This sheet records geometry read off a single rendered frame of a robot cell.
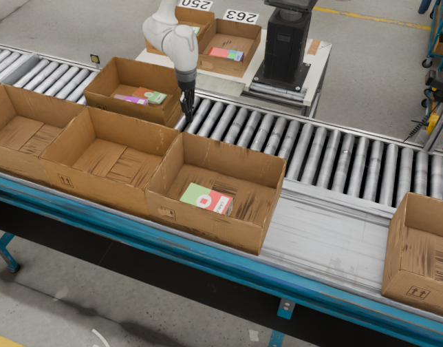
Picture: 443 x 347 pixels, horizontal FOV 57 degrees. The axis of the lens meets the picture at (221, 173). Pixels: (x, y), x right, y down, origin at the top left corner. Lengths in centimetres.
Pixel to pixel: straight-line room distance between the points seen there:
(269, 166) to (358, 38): 295
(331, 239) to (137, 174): 74
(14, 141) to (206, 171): 79
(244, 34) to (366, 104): 131
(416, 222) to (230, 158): 67
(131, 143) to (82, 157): 19
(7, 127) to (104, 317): 104
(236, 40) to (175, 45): 97
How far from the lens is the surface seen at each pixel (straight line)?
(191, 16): 267
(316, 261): 137
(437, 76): 187
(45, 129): 185
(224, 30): 256
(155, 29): 169
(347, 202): 152
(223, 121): 195
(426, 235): 154
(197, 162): 155
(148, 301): 226
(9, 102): 193
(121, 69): 216
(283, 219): 144
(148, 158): 161
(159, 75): 206
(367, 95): 354
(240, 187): 150
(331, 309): 141
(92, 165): 163
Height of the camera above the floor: 205
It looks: 49 degrees down
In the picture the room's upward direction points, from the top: 1 degrees clockwise
